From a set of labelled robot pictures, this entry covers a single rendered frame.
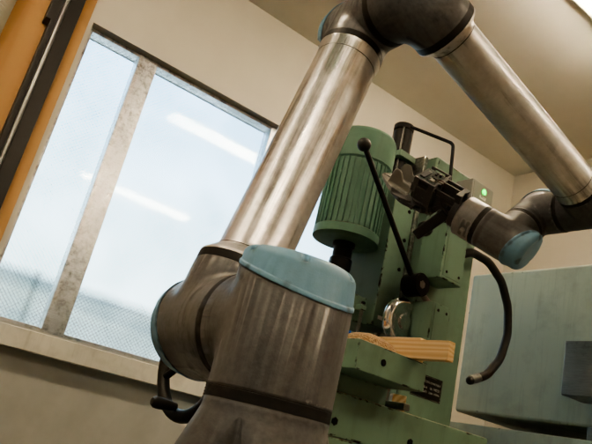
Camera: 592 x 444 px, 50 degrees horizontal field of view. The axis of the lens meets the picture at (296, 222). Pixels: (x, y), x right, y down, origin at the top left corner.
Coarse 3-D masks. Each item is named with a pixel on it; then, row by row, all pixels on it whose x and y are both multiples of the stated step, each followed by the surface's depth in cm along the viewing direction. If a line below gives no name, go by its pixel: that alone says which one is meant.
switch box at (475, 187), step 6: (468, 180) 178; (474, 180) 177; (462, 186) 179; (468, 186) 177; (474, 186) 176; (480, 186) 178; (474, 192) 176; (480, 192) 178; (486, 192) 180; (492, 192) 182; (468, 198) 175; (480, 198) 178; (486, 198) 179
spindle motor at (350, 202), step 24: (384, 144) 168; (336, 168) 167; (360, 168) 164; (384, 168) 167; (336, 192) 163; (360, 192) 162; (384, 192) 166; (336, 216) 160; (360, 216) 160; (360, 240) 161
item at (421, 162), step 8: (416, 160) 182; (424, 160) 179; (416, 168) 181; (424, 168) 179; (416, 216) 174; (416, 224) 174; (408, 248) 171; (408, 256) 170; (400, 288) 167; (400, 296) 166; (384, 336) 165
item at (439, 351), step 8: (392, 344) 138; (400, 344) 136; (408, 344) 135; (416, 344) 133; (424, 344) 131; (432, 344) 130; (440, 344) 128; (448, 344) 127; (400, 352) 135; (408, 352) 134; (416, 352) 132; (424, 352) 131; (432, 352) 129; (440, 352) 127; (448, 352) 126; (424, 360) 132; (432, 360) 130; (440, 360) 127; (448, 360) 126
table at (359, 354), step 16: (352, 352) 124; (368, 352) 125; (384, 352) 128; (352, 368) 123; (368, 368) 125; (384, 368) 127; (400, 368) 130; (416, 368) 133; (384, 384) 136; (400, 384) 130; (416, 384) 133
